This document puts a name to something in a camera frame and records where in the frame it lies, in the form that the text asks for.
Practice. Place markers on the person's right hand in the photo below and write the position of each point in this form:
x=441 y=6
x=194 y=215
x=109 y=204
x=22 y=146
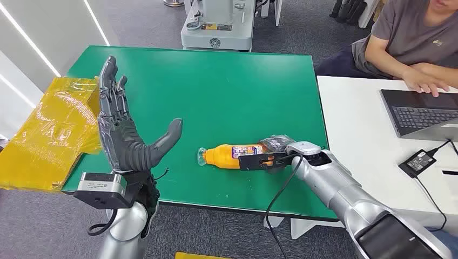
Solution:
x=424 y=80

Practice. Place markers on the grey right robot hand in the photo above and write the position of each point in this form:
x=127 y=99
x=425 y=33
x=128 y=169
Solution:
x=277 y=142

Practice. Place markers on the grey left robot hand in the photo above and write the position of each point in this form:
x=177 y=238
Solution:
x=120 y=143

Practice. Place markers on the orange plastic bottle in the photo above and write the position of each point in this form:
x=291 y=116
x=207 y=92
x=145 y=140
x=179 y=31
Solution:
x=222 y=157

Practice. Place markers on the person's left forearm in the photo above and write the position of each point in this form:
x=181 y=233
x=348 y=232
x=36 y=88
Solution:
x=447 y=73

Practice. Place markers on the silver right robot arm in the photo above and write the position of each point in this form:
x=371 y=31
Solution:
x=332 y=186

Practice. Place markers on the person's right forearm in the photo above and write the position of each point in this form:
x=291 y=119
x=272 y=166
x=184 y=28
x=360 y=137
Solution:
x=384 y=64

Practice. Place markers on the dark grey laptop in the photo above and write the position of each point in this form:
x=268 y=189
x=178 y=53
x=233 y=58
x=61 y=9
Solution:
x=418 y=118

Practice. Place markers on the person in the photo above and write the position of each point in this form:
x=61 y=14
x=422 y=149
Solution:
x=404 y=32

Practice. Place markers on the yellow taped cardboard box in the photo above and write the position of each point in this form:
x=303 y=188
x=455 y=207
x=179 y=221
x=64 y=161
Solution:
x=46 y=136

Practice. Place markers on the black power adapter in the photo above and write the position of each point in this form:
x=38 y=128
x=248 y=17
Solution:
x=417 y=163

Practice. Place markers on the white cabinet corner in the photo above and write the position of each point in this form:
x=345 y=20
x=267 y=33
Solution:
x=368 y=12

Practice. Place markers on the black chair base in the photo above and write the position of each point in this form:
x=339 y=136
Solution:
x=349 y=12

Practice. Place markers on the grey machine base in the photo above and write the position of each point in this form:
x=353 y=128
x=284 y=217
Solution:
x=214 y=35

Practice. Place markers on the white furniture legs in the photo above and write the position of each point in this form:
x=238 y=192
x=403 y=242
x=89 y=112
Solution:
x=277 y=10

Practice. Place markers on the yellow taped box edge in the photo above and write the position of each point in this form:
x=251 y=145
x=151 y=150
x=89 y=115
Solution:
x=196 y=256

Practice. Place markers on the round metal stand base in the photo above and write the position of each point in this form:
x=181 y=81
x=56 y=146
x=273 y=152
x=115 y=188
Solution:
x=173 y=3

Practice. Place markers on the person's leg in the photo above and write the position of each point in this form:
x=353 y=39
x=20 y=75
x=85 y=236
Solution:
x=449 y=243

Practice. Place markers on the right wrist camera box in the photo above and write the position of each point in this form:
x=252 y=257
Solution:
x=250 y=161

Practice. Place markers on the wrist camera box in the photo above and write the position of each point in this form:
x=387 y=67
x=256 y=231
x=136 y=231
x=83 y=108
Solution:
x=250 y=161
x=102 y=184

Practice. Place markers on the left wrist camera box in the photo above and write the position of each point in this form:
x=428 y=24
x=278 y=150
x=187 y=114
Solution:
x=102 y=184

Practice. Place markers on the white table leg bracket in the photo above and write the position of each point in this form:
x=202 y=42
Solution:
x=307 y=228

